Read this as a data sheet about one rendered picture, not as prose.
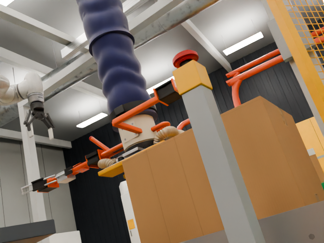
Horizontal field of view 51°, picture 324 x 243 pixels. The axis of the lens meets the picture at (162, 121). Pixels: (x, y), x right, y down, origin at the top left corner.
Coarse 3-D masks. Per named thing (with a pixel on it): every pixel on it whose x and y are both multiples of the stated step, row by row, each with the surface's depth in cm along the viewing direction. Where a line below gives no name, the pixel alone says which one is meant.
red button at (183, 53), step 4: (180, 52) 88; (184, 52) 87; (188, 52) 87; (192, 52) 88; (196, 52) 89; (176, 56) 88; (180, 56) 88; (184, 56) 88; (188, 56) 88; (192, 56) 88; (196, 56) 90; (172, 60) 90; (176, 60) 89; (180, 60) 88; (184, 60) 89; (188, 60) 88; (196, 60) 90; (176, 64) 89; (180, 64) 89; (184, 64) 88
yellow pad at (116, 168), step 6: (156, 144) 135; (144, 150) 137; (132, 156) 139; (120, 162) 141; (108, 168) 143; (114, 168) 142; (120, 168) 144; (102, 174) 145; (108, 174) 147; (114, 174) 150
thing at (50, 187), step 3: (45, 180) 175; (45, 183) 174; (45, 186) 174; (48, 186) 173; (51, 186) 174; (54, 186) 176; (57, 186) 178; (39, 189) 175; (42, 189) 174; (45, 189) 176; (48, 189) 177; (51, 189) 179; (45, 192) 180
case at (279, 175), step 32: (256, 128) 107; (288, 128) 123; (128, 160) 134; (160, 160) 126; (192, 160) 118; (256, 160) 105; (288, 160) 102; (160, 192) 123; (192, 192) 116; (256, 192) 104; (288, 192) 99; (320, 192) 121; (160, 224) 122; (192, 224) 114
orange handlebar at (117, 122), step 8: (144, 104) 126; (152, 104) 125; (128, 112) 129; (136, 112) 128; (112, 120) 132; (120, 120) 130; (120, 128) 137; (128, 128) 139; (136, 128) 145; (152, 128) 151; (160, 128) 153; (120, 144) 157; (104, 152) 161; (112, 152) 160; (72, 168) 168; (80, 168) 165; (88, 168) 170
